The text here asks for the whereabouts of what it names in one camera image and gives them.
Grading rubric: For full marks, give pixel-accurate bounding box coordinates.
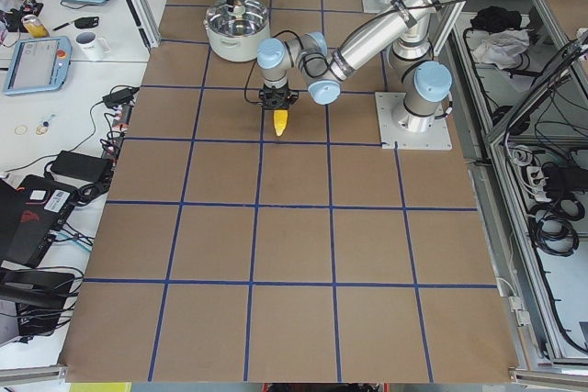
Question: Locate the yellow bottle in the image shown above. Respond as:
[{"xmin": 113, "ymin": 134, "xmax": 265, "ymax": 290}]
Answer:
[{"xmin": 21, "ymin": 15, "xmax": 50, "ymax": 38}]

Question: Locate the glass pot lid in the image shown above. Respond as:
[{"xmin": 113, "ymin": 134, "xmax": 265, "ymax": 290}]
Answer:
[{"xmin": 204, "ymin": 0, "xmax": 268, "ymax": 37}]

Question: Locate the black cloth pile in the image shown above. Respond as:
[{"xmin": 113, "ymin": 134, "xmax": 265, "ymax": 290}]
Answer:
[{"xmin": 470, "ymin": 6, "xmax": 522, "ymax": 33}]

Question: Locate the white cloth pile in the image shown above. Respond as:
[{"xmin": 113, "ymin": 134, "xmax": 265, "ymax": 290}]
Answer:
[{"xmin": 472, "ymin": 30, "xmax": 530, "ymax": 69}]

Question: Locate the white power strip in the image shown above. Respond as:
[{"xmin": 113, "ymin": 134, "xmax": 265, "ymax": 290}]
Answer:
[{"xmin": 525, "ymin": 165, "xmax": 551, "ymax": 202}]

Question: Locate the black power brick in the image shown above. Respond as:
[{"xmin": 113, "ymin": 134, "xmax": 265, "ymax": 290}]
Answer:
[{"xmin": 51, "ymin": 151, "xmax": 113, "ymax": 183}]

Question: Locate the lower teach pendant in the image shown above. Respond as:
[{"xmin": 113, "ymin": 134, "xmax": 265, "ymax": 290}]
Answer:
[{"xmin": 3, "ymin": 36, "xmax": 72, "ymax": 95}]

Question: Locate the yellow corn cob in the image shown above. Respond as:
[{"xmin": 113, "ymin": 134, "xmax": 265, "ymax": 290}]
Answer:
[{"xmin": 273, "ymin": 109, "xmax": 288, "ymax": 137}]

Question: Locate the black monitor stand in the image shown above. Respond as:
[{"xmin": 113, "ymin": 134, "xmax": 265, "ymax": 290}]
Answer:
[{"xmin": 1, "ymin": 268, "xmax": 83, "ymax": 344}]

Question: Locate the white mug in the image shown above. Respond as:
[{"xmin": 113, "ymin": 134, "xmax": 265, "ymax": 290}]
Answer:
[{"xmin": 75, "ymin": 31, "xmax": 110, "ymax": 62}]

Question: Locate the pale green cooking pot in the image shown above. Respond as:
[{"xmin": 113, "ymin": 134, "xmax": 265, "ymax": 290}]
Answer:
[{"xmin": 205, "ymin": 15, "xmax": 270, "ymax": 62}]

